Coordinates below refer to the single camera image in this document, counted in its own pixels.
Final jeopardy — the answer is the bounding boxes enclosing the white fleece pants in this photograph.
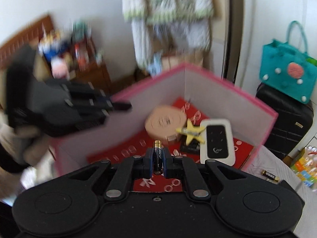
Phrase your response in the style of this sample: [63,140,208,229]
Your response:
[131,17,212,67]

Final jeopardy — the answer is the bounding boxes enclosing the brown wooden nightstand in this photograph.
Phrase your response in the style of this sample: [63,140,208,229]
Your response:
[72,37,112,95]

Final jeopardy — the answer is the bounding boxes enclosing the colourful cardboard box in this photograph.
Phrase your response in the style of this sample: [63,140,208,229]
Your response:
[290,146,317,186]

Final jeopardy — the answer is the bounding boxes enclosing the cluster of bottles and jars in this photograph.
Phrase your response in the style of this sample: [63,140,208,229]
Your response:
[38,21,99,80]

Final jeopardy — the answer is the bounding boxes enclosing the black suitcase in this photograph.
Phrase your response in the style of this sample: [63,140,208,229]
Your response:
[255,81,314,160]

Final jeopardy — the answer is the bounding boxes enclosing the white mobile router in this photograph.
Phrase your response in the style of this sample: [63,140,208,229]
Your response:
[200,118,236,166]

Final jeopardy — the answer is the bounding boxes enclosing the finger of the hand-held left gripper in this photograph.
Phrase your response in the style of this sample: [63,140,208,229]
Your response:
[98,89,133,117]

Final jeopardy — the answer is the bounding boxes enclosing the person's left forearm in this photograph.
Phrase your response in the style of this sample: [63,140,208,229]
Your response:
[0,139,28,176]

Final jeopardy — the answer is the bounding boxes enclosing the pink cardboard box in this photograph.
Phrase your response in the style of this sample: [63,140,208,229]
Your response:
[50,63,278,179]

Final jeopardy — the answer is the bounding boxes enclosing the black gold AA battery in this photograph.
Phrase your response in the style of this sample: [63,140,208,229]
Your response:
[153,140,164,175]
[263,170,279,182]

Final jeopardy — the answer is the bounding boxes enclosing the yellow starfish hair clip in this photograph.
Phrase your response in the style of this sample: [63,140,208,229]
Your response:
[176,119,206,145]

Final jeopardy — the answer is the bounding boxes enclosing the brown wooden headboard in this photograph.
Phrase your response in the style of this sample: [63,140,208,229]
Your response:
[0,15,55,72]

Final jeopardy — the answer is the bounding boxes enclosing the pink round compact case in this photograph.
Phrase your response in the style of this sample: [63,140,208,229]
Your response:
[144,105,187,145]

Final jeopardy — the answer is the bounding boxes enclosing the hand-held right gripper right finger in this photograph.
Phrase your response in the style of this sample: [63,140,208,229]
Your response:
[163,147,248,201]

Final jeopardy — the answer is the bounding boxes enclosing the pale printed plastic bag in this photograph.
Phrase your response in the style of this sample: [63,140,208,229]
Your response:
[146,52,164,76]

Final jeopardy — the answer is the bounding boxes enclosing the teal felt handbag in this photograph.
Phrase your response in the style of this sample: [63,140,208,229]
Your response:
[259,20,317,105]

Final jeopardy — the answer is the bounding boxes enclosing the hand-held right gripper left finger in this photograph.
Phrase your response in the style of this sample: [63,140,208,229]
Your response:
[67,147,155,201]

